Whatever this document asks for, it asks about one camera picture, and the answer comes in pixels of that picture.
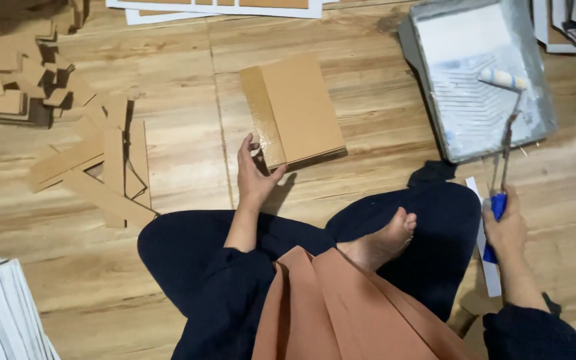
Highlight person's right hand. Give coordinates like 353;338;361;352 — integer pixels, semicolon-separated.
482;185;529;265

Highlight person's left hand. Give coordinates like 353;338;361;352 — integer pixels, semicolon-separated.
237;132;289;211

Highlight blue-handled paint roller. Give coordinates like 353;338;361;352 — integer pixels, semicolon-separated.
477;67;529;265

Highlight white paper strip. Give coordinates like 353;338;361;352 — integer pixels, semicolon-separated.
465;176;503;299

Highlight person's bare foot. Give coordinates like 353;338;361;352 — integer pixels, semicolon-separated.
336;207;418;274

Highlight grey paint tray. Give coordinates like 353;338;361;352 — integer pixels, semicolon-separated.
398;0;559;165

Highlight person's dark right sleeve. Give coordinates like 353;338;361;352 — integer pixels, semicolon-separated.
482;292;576;360

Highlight person's brown cloth garment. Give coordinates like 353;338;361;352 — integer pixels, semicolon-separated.
251;245;485;360

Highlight stack of white-framed dark boards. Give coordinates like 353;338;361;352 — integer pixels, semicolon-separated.
532;0;576;81

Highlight stack of brown cardboard sheets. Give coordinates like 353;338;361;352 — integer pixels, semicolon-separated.
239;52;348;171

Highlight person's dark trousers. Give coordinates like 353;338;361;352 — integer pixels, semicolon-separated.
137;160;483;360

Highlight white-edged brown boards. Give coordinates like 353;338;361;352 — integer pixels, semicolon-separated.
105;0;340;26

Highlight heap of cardboard offcut strips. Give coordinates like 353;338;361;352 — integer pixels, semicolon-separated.
27;94;159;231

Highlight pile of folded cardboard pieces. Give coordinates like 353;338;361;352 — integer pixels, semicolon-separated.
0;0;100;129

